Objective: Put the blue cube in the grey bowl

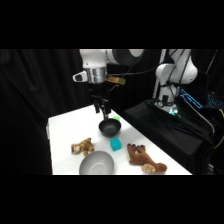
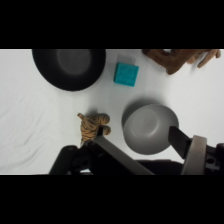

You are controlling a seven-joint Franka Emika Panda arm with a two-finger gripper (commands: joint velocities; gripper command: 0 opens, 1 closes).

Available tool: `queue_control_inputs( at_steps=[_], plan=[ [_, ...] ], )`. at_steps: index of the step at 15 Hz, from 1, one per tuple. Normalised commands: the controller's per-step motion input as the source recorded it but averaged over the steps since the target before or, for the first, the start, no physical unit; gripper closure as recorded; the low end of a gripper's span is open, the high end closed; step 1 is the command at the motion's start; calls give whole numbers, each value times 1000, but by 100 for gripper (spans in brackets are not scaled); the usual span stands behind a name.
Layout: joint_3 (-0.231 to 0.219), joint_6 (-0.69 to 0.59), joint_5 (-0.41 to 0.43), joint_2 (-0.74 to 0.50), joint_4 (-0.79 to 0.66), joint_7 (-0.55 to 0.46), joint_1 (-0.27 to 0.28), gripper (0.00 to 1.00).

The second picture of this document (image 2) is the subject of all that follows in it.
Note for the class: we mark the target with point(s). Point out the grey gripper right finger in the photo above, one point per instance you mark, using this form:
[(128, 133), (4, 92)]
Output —
[(194, 156)]

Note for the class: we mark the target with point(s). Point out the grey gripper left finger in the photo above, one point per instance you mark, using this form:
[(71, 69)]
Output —
[(116, 154)]

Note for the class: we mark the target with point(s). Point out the teal blue foam cube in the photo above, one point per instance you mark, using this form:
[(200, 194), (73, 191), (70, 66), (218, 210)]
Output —
[(126, 74)]

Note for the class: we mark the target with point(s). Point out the grey metal bowl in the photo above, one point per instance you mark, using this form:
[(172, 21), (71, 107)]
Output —
[(148, 128)]

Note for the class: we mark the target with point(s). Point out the black bowl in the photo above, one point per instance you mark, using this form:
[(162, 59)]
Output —
[(69, 68)]

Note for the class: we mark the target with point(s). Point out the striped tiger plush toy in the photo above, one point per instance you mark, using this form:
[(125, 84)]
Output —
[(91, 126)]

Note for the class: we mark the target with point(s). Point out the brown plush toy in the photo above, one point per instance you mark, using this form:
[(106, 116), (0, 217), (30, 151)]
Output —
[(173, 59)]

